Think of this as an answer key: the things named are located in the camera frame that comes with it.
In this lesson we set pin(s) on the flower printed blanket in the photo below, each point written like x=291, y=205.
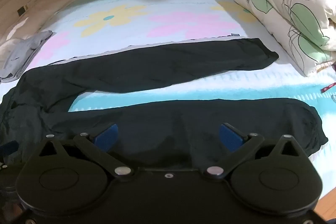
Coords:
x=162, y=16

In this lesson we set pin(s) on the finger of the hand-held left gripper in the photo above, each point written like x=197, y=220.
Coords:
x=9, y=148

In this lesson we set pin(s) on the wall socket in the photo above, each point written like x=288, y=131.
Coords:
x=22, y=10

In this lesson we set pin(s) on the black pants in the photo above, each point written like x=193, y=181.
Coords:
x=147, y=69

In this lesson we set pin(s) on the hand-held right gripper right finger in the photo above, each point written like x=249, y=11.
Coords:
x=231, y=137

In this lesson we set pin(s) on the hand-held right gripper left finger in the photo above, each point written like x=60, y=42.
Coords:
x=107, y=134

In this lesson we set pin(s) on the folded grey garment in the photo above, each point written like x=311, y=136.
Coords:
x=25, y=53

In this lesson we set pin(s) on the cream leaf-print pillow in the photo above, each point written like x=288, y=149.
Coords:
x=294, y=11

